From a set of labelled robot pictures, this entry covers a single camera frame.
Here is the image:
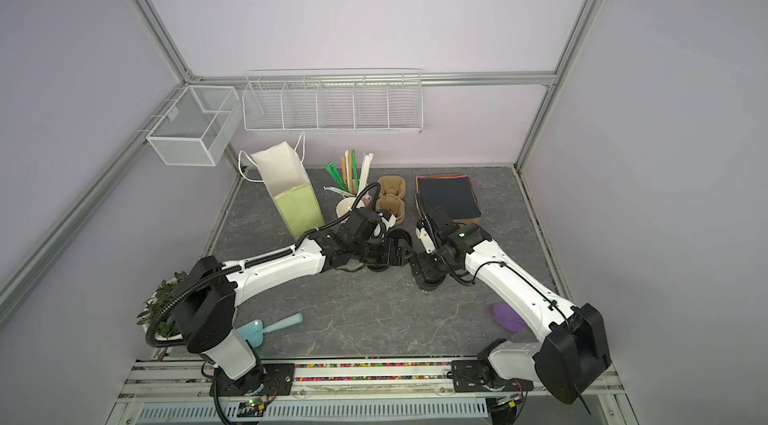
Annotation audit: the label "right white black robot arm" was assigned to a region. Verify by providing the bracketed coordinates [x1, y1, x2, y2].
[410, 199, 612, 404]

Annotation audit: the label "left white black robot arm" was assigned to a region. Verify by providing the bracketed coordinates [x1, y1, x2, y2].
[145, 199, 413, 396]

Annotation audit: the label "long white wire basket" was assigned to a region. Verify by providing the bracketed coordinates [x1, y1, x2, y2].
[241, 68, 424, 133]

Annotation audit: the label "brown wrapped straw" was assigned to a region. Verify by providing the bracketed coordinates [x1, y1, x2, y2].
[341, 150, 353, 193]

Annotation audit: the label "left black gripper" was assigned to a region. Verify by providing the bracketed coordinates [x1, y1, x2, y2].
[353, 239, 417, 268]

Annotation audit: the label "white ribbed cable duct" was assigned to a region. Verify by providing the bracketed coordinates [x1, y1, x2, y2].
[133, 398, 490, 424]

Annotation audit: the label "stack of black lids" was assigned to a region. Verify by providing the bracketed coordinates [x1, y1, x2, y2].
[386, 229, 413, 247]

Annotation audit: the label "green wrapped straw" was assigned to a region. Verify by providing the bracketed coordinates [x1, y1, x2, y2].
[349, 150, 359, 193]
[325, 162, 348, 192]

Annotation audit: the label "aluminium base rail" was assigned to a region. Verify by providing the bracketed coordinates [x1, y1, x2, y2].
[116, 354, 628, 405]

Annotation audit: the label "stack of paper cups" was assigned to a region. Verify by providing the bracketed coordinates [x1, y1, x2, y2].
[335, 197, 356, 218]

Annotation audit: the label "brown pulp cup carriers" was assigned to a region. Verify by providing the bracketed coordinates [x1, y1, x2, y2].
[376, 175, 406, 225]

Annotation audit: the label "white green paper bag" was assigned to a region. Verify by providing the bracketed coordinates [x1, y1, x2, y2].
[237, 133, 325, 240]

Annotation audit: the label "teal plastic scoop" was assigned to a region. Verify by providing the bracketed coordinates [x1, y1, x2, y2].
[236, 312, 304, 348]

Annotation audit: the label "small white wire basket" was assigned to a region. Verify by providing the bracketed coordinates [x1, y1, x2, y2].
[147, 85, 243, 167]

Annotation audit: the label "white wrapped straw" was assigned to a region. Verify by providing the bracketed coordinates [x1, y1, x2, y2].
[358, 153, 374, 194]

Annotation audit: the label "purple pink spatula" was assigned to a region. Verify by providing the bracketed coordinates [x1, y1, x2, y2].
[489, 303, 527, 333]

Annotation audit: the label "potted green plant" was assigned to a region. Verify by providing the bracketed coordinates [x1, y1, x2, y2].
[136, 272, 188, 341]

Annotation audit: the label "black paper coffee cup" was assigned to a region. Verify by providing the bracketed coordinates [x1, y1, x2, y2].
[413, 270, 446, 292]

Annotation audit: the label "cardboard box of napkins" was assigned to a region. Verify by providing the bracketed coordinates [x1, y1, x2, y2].
[416, 174, 482, 224]

